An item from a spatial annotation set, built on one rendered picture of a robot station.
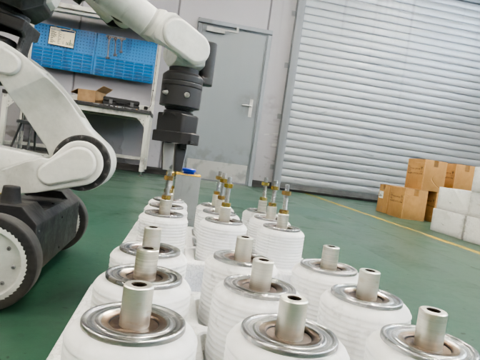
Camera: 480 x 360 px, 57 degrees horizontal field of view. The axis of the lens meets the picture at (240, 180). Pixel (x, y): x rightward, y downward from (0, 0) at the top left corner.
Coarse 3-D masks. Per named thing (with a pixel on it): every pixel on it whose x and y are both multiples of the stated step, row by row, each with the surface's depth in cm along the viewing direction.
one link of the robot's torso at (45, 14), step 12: (0, 0) 105; (12, 0) 105; (24, 0) 106; (36, 0) 108; (48, 0) 111; (60, 0) 120; (12, 12) 109; (24, 12) 109; (36, 12) 113; (48, 12) 116
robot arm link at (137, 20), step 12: (96, 0) 86; (108, 0) 85; (120, 0) 86; (132, 0) 87; (144, 0) 89; (108, 12) 88; (120, 12) 87; (132, 12) 88; (144, 12) 88; (132, 24) 89; (144, 24) 89
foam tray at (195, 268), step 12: (132, 228) 108; (192, 228) 117; (132, 240) 93; (192, 240) 102; (192, 252) 89; (192, 264) 80; (204, 264) 81; (192, 276) 81; (288, 276) 83; (192, 288) 81
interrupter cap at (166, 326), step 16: (112, 304) 35; (80, 320) 31; (96, 320) 32; (112, 320) 33; (160, 320) 34; (176, 320) 34; (96, 336) 29; (112, 336) 29; (128, 336) 30; (144, 336) 30; (160, 336) 31; (176, 336) 31
